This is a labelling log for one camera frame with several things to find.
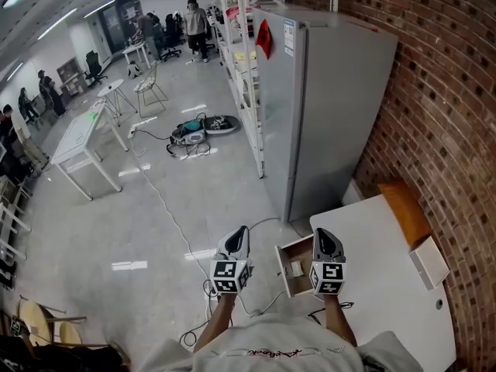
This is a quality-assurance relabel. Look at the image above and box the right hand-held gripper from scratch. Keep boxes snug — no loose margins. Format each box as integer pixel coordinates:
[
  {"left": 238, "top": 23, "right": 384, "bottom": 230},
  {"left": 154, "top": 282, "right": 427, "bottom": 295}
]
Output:
[{"left": 308, "top": 227, "right": 347, "bottom": 298}]

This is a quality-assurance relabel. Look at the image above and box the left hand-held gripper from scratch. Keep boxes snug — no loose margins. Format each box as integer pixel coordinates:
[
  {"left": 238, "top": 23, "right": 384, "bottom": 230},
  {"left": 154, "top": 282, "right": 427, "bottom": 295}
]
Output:
[{"left": 209, "top": 224, "right": 255, "bottom": 296}]

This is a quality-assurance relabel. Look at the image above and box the white drawer with brown inside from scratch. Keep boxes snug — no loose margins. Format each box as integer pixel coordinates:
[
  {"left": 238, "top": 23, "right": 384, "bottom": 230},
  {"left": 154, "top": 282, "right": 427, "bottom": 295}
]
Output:
[{"left": 274, "top": 233, "right": 315, "bottom": 299}]

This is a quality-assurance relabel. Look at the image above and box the person's right forearm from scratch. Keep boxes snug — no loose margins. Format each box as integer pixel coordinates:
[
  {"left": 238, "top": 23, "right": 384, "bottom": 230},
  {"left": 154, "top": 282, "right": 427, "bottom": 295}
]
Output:
[{"left": 322, "top": 294, "right": 358, "bottom": 349}]

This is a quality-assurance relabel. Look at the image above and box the person's left forearm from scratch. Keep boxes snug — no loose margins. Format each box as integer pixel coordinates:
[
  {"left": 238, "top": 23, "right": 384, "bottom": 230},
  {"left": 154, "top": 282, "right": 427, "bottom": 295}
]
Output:
[{"left": 192, "top": 292, "right": 238, "bottom": 353}]

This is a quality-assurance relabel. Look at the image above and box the white desk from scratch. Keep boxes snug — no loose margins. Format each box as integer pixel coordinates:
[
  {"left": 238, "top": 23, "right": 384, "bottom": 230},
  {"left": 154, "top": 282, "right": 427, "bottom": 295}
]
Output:
[{"left": 308, "top": 193, "right": 458, "bottom": 372}]

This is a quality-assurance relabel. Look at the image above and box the orange cushion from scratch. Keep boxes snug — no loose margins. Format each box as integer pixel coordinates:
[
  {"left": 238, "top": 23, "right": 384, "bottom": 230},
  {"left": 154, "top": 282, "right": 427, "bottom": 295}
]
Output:
[{"left": 377, "top": 180, "right": 434, "bottom": 250}]

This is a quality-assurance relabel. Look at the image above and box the white rectangular box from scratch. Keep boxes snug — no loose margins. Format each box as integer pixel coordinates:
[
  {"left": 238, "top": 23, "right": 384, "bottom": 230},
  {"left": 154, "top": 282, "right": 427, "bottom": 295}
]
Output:
[{"left": 407, "top": 235, "right": 451, "bottom": 291}]

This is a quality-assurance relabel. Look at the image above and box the person's grey shirt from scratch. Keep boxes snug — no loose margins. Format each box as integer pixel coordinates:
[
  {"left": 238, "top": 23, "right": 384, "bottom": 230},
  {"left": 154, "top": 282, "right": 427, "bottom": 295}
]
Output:
[{"left": 130, "top": 311, "right": 428, "bottom": 372}]

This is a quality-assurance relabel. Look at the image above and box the grey refrigerator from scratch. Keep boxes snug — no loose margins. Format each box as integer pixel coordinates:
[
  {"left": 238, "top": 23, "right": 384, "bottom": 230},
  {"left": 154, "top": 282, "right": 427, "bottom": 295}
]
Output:
[{"left": 251, "top": 7, "right": 400, "bottom": 225}]

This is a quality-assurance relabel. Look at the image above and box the white metal shelf rack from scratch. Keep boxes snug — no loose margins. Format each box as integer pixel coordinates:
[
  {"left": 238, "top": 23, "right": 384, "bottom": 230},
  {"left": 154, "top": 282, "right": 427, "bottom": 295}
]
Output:
[{"left": 208, "top": 0, "right": 286, "bottom": 180}]

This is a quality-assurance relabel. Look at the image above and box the round wooden stool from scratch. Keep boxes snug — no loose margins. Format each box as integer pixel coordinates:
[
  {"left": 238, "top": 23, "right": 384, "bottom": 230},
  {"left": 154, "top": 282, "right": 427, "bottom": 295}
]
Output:
[
  {"left": 53, "top": 315, "right": 88, "bottom": 347},
  {"left": 16, "top": 294, "right": 54, "bottom": 345}
]

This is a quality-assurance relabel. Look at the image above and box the white square table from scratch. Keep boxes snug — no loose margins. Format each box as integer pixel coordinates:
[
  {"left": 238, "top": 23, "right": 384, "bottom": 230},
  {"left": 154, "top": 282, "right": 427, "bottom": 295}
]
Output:
[{"left": 50, "top": 104, "right": 129, "bottom": 202}]

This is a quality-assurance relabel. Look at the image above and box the round white side table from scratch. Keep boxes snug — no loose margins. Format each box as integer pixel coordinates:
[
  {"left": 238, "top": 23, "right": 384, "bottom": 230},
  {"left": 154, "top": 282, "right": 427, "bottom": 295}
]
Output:
[{"left": 96, "top": 78, "right": 139, "bottom": 128}]

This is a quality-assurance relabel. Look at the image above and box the red paper sheet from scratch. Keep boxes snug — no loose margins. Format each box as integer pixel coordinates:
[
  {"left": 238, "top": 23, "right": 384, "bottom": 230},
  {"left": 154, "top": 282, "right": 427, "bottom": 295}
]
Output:
[{"left": 255, "top": 18, "right": 274, "bottom": 61}]

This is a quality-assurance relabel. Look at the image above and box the white label sticker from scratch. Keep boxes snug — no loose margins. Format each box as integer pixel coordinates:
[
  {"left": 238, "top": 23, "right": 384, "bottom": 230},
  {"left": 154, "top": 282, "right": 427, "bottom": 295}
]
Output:
[{"left": 283, "top": 18, "right": 296, "bottom": 57}]

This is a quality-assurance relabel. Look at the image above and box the small white table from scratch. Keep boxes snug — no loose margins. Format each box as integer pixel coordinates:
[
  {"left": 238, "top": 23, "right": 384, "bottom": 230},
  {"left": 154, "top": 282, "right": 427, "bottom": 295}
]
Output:
[{"left": 122, "top": 40, "right": 152, "bottom": 71}]

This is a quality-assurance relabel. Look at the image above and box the black office chair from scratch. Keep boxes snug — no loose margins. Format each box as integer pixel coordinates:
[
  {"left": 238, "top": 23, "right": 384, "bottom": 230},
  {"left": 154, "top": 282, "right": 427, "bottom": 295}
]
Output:
[
  {"left": 84, "top": 50, "right": 109, "bottom": 89},
  {"left": 160, "top": 13, "right": 184, "bottom": 63}
]

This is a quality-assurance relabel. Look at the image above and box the thin dark cable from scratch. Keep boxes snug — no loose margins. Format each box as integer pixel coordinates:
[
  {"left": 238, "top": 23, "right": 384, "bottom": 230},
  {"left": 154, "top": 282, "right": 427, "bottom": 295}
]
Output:
[{"left": 247, "top": 216, "right": 304, "bottom": 240}]

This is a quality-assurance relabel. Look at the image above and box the bundle of black cables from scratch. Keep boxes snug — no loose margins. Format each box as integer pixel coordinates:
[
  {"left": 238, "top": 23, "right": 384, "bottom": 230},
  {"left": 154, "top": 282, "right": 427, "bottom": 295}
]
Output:
[{"left": 307, "top": 301, "right": 354, "bottom": 326}]

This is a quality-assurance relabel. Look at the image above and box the smooth white cable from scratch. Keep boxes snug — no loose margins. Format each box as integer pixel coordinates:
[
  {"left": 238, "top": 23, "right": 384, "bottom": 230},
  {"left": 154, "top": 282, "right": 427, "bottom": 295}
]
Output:
[{"left": 236, "top": 290, "right": 288, "bottom": 318}]

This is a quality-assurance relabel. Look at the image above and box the wavy white cable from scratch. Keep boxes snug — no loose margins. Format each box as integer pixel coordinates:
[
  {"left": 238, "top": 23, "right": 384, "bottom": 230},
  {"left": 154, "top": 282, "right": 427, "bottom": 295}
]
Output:
[{"left": 129, "top": 136, "right": 213, "bottom": 283}]

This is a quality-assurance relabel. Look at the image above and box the white wire chair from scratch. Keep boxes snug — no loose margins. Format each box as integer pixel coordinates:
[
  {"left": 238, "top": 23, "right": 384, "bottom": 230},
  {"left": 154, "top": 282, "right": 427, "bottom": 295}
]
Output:
[{"left": 133, "top": 64, "right": 170, "bottom": 119}]

